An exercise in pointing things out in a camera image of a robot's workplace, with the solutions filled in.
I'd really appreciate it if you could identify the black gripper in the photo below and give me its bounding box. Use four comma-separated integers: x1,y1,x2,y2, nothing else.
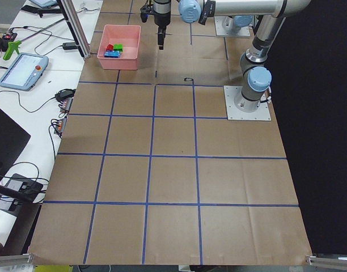
153,0,171,50

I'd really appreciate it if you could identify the green toy block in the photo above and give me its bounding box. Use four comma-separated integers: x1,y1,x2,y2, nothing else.
113,44,124,52

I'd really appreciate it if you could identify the blue toy block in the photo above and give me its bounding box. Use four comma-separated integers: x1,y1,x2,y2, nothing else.
104,50,121,58

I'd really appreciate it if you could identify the red toy block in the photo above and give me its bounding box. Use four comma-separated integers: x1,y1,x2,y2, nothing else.
106,44,114,52

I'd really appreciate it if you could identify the pink plastic box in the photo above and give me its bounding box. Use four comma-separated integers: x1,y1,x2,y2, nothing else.
97,24,141,70

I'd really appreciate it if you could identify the teach pendant tablet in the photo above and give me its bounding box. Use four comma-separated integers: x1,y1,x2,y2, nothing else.
0,53,49,91

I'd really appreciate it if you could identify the green plastic clamp tool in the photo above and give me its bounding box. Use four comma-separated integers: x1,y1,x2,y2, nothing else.
3,40,22,61

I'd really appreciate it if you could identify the black laptop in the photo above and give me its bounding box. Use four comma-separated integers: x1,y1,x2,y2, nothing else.
0,108,31,180

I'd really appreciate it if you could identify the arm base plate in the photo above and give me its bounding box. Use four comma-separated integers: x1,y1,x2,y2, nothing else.
223,86,272,121
214,16,251,37

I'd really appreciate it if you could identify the aluminium profile post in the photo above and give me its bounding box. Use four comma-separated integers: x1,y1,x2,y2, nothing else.
57,0,91,59

